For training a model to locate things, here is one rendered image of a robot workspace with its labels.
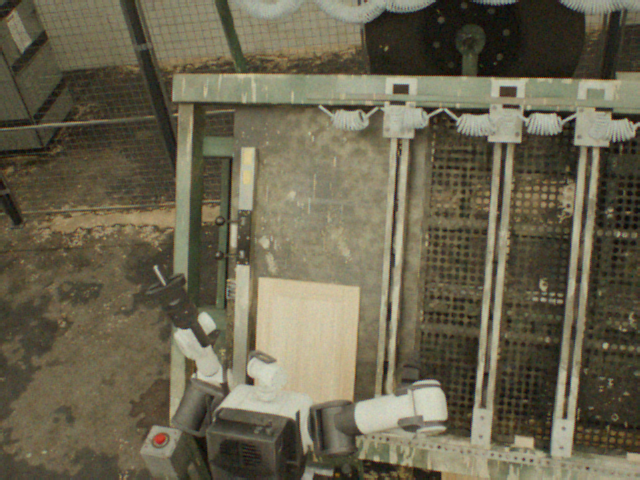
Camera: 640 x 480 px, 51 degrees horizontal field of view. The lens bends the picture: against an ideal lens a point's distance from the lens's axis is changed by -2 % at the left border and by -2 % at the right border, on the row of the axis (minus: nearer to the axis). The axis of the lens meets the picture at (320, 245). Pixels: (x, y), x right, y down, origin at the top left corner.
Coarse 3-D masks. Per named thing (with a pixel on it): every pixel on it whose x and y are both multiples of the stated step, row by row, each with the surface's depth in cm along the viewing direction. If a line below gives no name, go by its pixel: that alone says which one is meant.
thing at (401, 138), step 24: (384, 120) 222; (408, 144) 225; (408, 168) 228; (408, 192) 231; (384, 264) 230; (384, 288) 231; (384, 312) 232; (384, 336) 232; (384, 360) 235; (384, 384) 237
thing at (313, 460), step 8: (312, 456) 249; (312, 464) 250; (320, 464) 249; (328, 464) 249; (336, 464) 248; (352, 464) 245; (360, 464) 244; (304, 472) 245; (312, 472) 244; (320, 472) 247; (328, 472) 246; (344, 472) 240; (352, 472) 243; (360, 472) 248
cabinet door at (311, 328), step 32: (288, 288) 246; (320, 288) 243; (352, 288) 239; (288, 320) 247; (320, 320) 244; (352, 320) 240; (288, 352) 248; (320, 352) 245; (352, 352) 241; (256, 384) 253; (288, 384) 250; (320, 384) 246; (352, 384) 242
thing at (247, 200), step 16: (256, 160) 246; (240, 176) 245; (256, 176) 247; (240, 192) 246; (256, 192) 248; (240, 208) 246; (240, 272) 248; (240, 288) 249; (240, 304) 249; (240, 320) 250; (240, 336) 251; (240, 352) 251; (240, 368) 252
